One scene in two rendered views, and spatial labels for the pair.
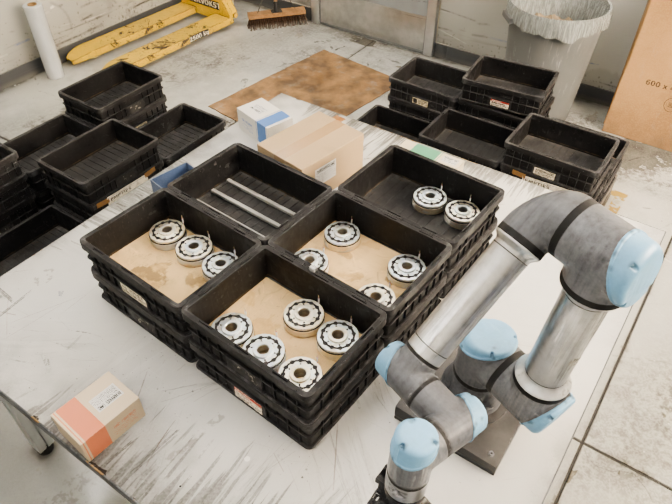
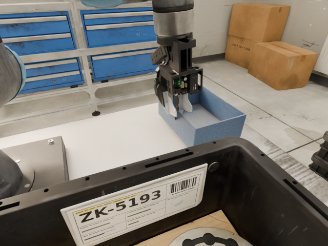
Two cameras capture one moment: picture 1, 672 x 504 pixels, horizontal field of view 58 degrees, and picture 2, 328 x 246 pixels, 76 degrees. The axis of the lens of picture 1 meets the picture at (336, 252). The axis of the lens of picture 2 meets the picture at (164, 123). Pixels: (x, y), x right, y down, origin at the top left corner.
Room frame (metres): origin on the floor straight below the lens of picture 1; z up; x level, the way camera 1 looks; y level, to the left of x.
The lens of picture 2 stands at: (0.89, 0.08, 1.06)
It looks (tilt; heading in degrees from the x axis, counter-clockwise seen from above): 34 degrees down; 210
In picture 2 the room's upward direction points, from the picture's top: straight up
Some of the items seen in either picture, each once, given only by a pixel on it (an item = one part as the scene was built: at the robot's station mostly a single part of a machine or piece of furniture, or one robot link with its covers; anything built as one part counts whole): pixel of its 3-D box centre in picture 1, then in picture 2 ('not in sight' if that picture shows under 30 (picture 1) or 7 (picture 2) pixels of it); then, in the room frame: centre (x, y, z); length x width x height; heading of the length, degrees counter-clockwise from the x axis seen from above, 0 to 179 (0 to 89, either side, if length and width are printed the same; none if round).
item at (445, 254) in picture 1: (359, 247); not in sight; (1.18, -0.06, 0.92); 0.40 x 0.30 x 0.02; 52
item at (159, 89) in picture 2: not in sight; (165, 88); (0.50, -0.14, 0.85); 0.05 x 0.02 x 0.09; 144
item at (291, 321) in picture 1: (303, 314); not in sight; (1.00, 0.08, 0.86); 0.10 x 0.10 x 0.01
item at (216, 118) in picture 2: not in sight; (197, 113); (0.42, -0.09, 0.75); 0.20 x 0.15 x 0.07; 56
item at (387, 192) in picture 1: (419, 206); not in sight; (1.42, -0.25, 0.87); 0.40 x 0.30 x 0.11; 52
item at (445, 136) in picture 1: (466, 164); not in sight; (2.42, -0.62, 0.31); 0.40 x 0.30 x 0.34; 55
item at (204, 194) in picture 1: (251, 203); not in sight; (1.43, 0.25, 0.87); 0.40 x 0.30 x 0.11; 52
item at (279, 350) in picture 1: (263, 351); not in sight; (0.89, 0.17, 0.86); 0.10 x 0.10 x 0.01
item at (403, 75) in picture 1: (431, 105); not in sight; (2.98, -0.52, 0.31); 0.40 x 0.30 x 0.34; 55
